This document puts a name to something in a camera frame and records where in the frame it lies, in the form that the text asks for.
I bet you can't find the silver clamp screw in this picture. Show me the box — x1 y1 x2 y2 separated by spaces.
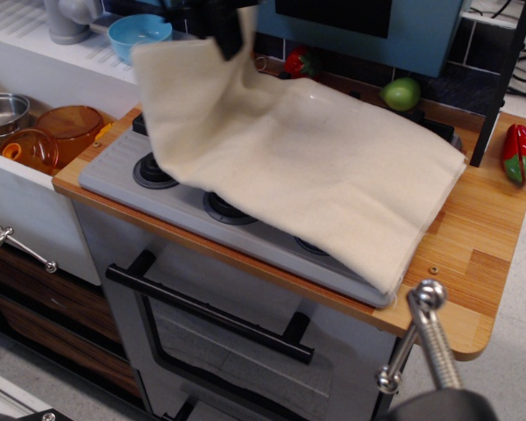
376 279 463 395
0 225 59 274

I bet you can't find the silver clamp screw left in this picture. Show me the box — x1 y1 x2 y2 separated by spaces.
0 225 59 274

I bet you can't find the orange plastic lid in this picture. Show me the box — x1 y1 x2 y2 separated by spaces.
0 128 59 175

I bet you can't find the black stove knob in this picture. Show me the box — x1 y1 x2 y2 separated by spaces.
203 192 258 225
133 153 179 189

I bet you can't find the light blue plastic bowl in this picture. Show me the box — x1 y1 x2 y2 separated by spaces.
107 14 173 64

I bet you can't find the orange plastic pot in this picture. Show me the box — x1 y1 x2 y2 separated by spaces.
36 105 104 169

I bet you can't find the red toy strawberry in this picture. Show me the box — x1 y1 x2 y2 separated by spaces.
284 46 322 81

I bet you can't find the cream cloth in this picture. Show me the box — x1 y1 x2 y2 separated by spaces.
131 7 466 294

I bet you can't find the red toy pepper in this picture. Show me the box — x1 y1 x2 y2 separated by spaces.
501 124 526 185

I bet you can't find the black oven door handle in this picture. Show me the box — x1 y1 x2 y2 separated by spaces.
105 250 315 365

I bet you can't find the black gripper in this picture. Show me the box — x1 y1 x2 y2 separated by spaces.
160 0 260 61

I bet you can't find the grey toy oven door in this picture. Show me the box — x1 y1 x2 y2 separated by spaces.
100 240 398 421

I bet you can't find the silver metal pot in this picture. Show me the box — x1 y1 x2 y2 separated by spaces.
0 93 31 145

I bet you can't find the black stove grate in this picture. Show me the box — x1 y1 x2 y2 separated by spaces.
132 113 148 136

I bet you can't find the black middle stove knob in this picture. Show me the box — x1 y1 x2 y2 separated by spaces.
203 192 258 225

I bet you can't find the grey toy stove top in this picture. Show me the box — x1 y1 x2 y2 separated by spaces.
79 131 400 307

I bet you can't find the blue toy microwave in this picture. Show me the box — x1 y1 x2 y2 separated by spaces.
240 0 471 76

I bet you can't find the white toy sink unit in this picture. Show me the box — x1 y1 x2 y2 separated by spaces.
0 1 139 284

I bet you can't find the black metal stand post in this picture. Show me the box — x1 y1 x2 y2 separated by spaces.
470 1 526 168

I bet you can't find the black left stove knob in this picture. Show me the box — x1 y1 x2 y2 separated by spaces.
133 153 179 189

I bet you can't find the silver clamp screw right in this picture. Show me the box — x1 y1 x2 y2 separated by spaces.
376 279 463 395

